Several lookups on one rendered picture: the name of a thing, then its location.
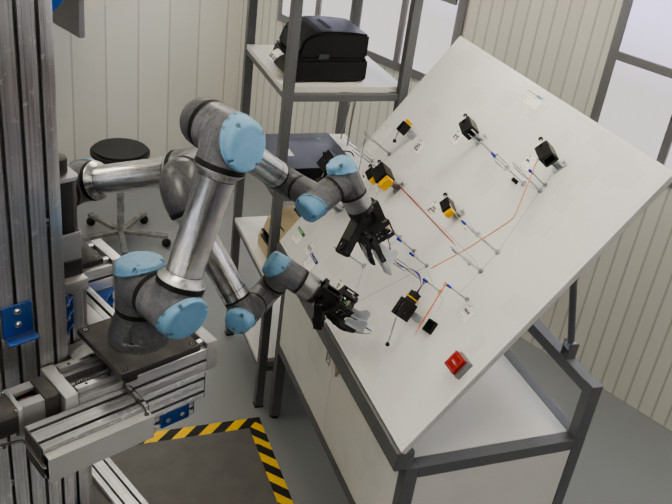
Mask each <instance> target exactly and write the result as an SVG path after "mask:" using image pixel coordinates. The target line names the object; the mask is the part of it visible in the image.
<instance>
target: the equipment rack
mask: <svg viewBox="0 0 672 504"><path fill-rule="evenodd" d="M362 1H363V0H352V4H351V12H350V20H349V21H350V22H351V23H353V24H354V25H355V26H357V27H358V28H359V23H360V16H361V8H362ZM423 2H424V0H411V3H410V9H409V15H408V22H407V28H406V34H405V40H404V46H403V52H402V58H401V64H400V71H399V77H398V81H396V80H395V79H394V78H393V77H392V76H391V75H389V74H388V73H387V72H386V71H385V70H383V69H382V68H381V67H380V66H379V65H378V64H376V63H375V62H374V61H373V60H372V59H370V58H369V57H368V56H366V57H365V58H366V61H368V62H367V69H366V76H365V79H364V80H363V81H298V82H295V80H296V70H297V60H298V50H299V40H300V30H301V20H302V10H303V0H291V3H290V14H289V25H288V36H287V46H286V57H285V68H284V73H283V72H282V71H281V70H280V69H279V67H278V66H277V65H276V64H275V63H274V62H273V61H272V60H271V59H270V58H269V57H268V55H269V54H270V53H271V52H272V51H273V48H274V45H258V44H255V34H256V21H257V7H258V0H247V15H246V30H245V44H244V59H243V74H242V88H241V103H240V112H242V113H245V114H247V115H248V116H250V102H251V89H252V75H253V63H254V64H255V65H256V67H257V68H258V69H259V70H260V72H261V73H262V74H263V75H264V77H265V78H266V79H267V80H268V81H269V83H270V84H271V85H272V86H273V88H274V89H275V90H276V91H277V93H278V94H279V95H280V96H281V98H282V100H281V111H280V121H279V132H278V143H277V154H276V157H278V158H279V159H280V160H282V161H283V162H284V163H286V164H287V159H288V149H289V139H290V130H291V120H292V110H293V102H339V105H338V113H337V121H336V129H335V134H330V136H331V137H332V138H333V139H334V140H335V141H336V143H337V144H338V145H339V146H340V147H341V148H342V150H343V151H344V150H347V151H351V152H352V153H353V154H354V156H355V155H356V153H358V151H357V150H355V149H354V148H353V147H351V146H350V145H349V144H351V145H352V146H354V145H353V144H352V143H351V142H352V141H351V140H350V139H349V140H350V141H351V142H350V141H349V144H348V146H346V145H347V143H346V142H347V138H348V137H347V136H346V135H345V127H346V123H345V127H344V131H343V135H342V139H340V137H341V133H342V129H343V126H344V122H345V118H346V114H347V110H348V105H349V102H355V101H394V107H393V112H394V111H395V109H396V108H397V107H398V106H399V105H400V104H401V103H402V101H403V100H404V99H405V98H406V97H407V96H408V90H409V84H410V78H411V72H412V66H413V60H414V55H415V49H416V43H417V37H418V31H419V25H420V19H421V14H422V8H423ZM294 92H340V93H294ZM350 92H389V93H350ZM354 147H355V148H356V146H354ZM351 149H352V150H354V151H355V152H356V153H354V152H353V151H352V150H351ZM244 183H245V176H244V178H243V179H241V180H239V181H237V182H235V192H234V206H233V221H232V236H231V251H230V258H231V259H232V261H233V263H234V265H235V267H236V268H237V270H238V264H239V251H240V237H241V239H242V241H243V243H244V245H245V247H246V249H247V251H248V253H249V255H250V257H251V259H252V261H253V263H254V265H255V267H256V269H257V271H258V273H259V275H260V277H262V276H263V275H264V273H263V272H262V267H263V265H264V263H265V261H266V260H267V259H268V257H269V256H270V255H271V254H272V253H273V252H275V251H276V247H277V243H279V239H280V229H281V219H282V209H283V201H291V200H290V199H288V198H286V197H284V196H283V195H281V194H279V193H277V192H275V191H273V190H272V189H271V188H270V187H268V186H267V185H266V184H265V185H266V187H267V189H268V190H269V192H270V194H271V195H272V207H271V218H270V229H269V240H268V250H267V258H266V257H265V255H264V254H263V252H262V251H261V249H260V248H259V246H258V235H259V232H260V231H261V228H264V224H265V222H266V220H267V217H268V216H256V217H242V210H243V197H244ZM280 301H281V296H280V297H279V298H278V299H277V300H276V301H275V303H274V304H273V305H272V306H271V307H270V308H269V309H268V310H267V311H266V313H265V314H264V315H263V316H262V317H261V318H260V319H259V320H258V321H257V323H256V325H255V326H254V327H252V328H251V329H250V330H249V331H248V332H246V333H244V334H243V335H244V337H245V340H246V342H247V344H248V347H249V349H250V351H251V354H252V356H253V359H254V361H255V363H256V366H257V369H256V379H255V390H254V401H253V405H254V407H255V408H259V407H263V398H264V388H265V378H266V371H271V370H273V367H274V362H268V361H274V358H275V349H276V339H277V330H278V320H279V311H280ZM267 362H268V363H267Z"/></svg>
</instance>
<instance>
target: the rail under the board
mask: <svg viewBox="0 0 672 504"><path fill-rule="evenodd" d="M276 251H279V252H281V253H282V254H284V255H286V256H288V255H287V253H286V252H285V250H284V248H283V246H282V245H281V243H277V247H276ZM297 297H298V296H297ZM298 298H299V300H300V302H301V304H302V306H303V308H304V309H305V311H306V313H307V315H308V317H309V318H310V320H311V322H312V324H313V321H312V318H313V317H314V303H315V302H314V303H312V304H311V303H309V302H308V301H304V300H303V299H301V298H300V297H298ZM316 331H317V333H318V335H319V337H320V338H321V340H322V342H323V344H324V346H325V347H326V349H327V351H328V353H329V355H330V357H331V358H332V360H333V362H334V364H335V366H336V367H337V369H338V371H339V373H340V375H341V377H342V378H343V380H344V382H345V384H346V386H347V387H348V389H349V391H350V393H351V395H352V396H353V398H354V400H355V402H356V404H357V406H358V407H359V409H360V411H361V413H362V415H363V416H364V418H365V420H366V422H367V424H368V425H369V427H370V429H371V431H372V433H373V435H374V436H375V438H376V440H377V442H378V444H379V445H380V447H381V449H382V451H383V453H384V455H385V456H386V458H387V460H388V462H389V464H390V465H391V467H392V469H393V471H400V470H406V469H411V468H412V463H413V459H414V455H415V451H414V449H413V447H412V448H411V449H410V450H409V451H408V452H407V453H406V454H403V453H401V451H400V450H399V448H398V446H397V444H396V443H395V441H394V439H393V437H392V436H391V434H390V432H389V431H388V429H387V427H386V425H385V424H384V422H383V420H382V418H381V417H380V415H379V413H378V411H377V410H376V408H375V406H374V404H373V403H372V401H371V399H370V398H369V396H368V394H367V392H366V391H365V389H364V387H363V385H362V384H361V382H360V380H359V378H358V377H357V375H356V373H355V371H354V370H353V368H352V366H351V365H350V363H349V361H348V359H347V358H346V356H345V354H344V352H343V351H342V349H341V347H340V345H339V344H338V342H337V340H336V338H335V337H334V335H333V333H332V332H331V330H330V328H329V326H328V325H327V323H326V322H325V325H324V327H323V328H322V330H316Z"/></svg>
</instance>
